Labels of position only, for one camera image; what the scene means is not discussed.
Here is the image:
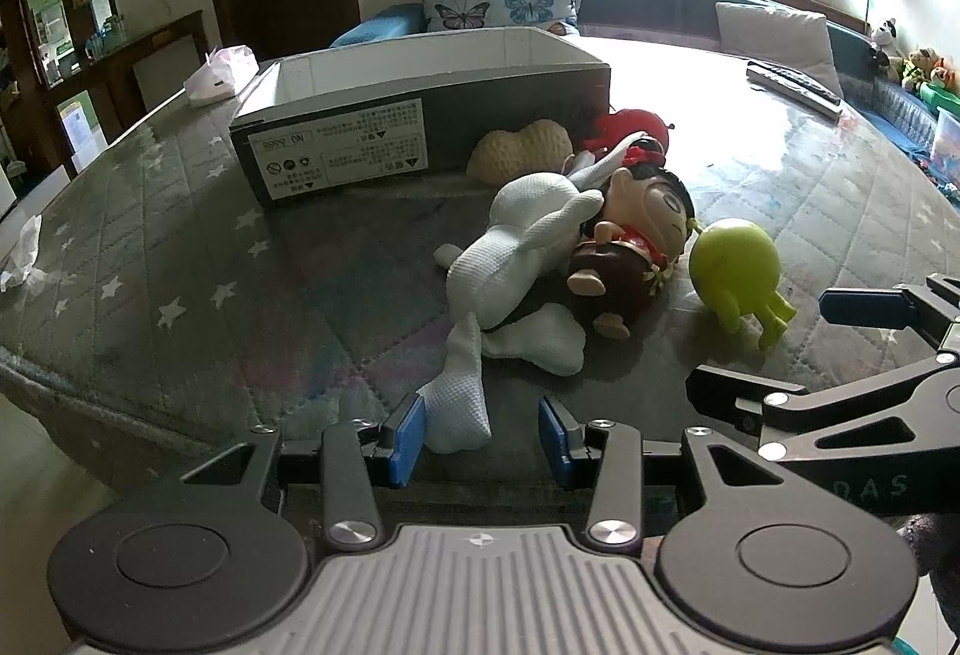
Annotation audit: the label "dark cardboard box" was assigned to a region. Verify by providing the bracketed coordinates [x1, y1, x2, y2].
[229, 25, 612, 210]

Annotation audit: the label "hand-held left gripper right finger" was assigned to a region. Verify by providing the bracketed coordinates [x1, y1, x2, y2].
[538, 394, 781, 551]

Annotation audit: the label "black and white stuffed toy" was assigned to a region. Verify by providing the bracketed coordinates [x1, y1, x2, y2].
[868, 17, 902, 73]

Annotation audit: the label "white plush rabbit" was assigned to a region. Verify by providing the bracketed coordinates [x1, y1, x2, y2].
[416, 134, 653, 455]

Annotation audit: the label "red plush toy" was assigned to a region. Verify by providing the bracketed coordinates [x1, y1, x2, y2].
[581, 107, 676, 157]

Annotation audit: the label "dark wooden cabinet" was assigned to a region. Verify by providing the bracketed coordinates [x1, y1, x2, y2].
[0, 0, 207, 176]

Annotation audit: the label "dark remote control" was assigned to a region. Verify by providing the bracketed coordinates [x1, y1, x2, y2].
[750, 60, 845, 106]

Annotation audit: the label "plush toys on sofa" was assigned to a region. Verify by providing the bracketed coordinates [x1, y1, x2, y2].
[900, 46, 960, 95]

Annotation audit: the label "green round toy figure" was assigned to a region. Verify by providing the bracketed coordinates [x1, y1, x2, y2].
[688, 218, 797, 352]

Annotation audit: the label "white pillow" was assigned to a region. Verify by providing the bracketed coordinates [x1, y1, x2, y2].
[714, 1, 841, 94]

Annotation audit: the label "crumpled white tissue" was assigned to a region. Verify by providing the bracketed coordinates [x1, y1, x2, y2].
[0, 212, 42, 292]

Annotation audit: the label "tan peanut toy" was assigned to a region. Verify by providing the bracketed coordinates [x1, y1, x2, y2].
[466, 119, 575, 185]

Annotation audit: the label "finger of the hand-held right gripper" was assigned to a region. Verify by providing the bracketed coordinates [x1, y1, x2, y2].
[686, 355, 960, 461]
[819, 276, 960, 348]

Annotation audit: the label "desktop with grey star cloth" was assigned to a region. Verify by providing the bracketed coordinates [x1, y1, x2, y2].
[0, 36, 960, 498]

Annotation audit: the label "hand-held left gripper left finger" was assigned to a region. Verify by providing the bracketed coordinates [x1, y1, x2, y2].
[180, 392, 428, 547]

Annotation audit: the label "clear plastic storage box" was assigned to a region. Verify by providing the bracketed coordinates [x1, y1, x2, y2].
[932, 107, 960, 191]

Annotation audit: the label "black-haired doll figure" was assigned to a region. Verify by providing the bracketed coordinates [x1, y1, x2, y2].
[566, 137, 695, 339]

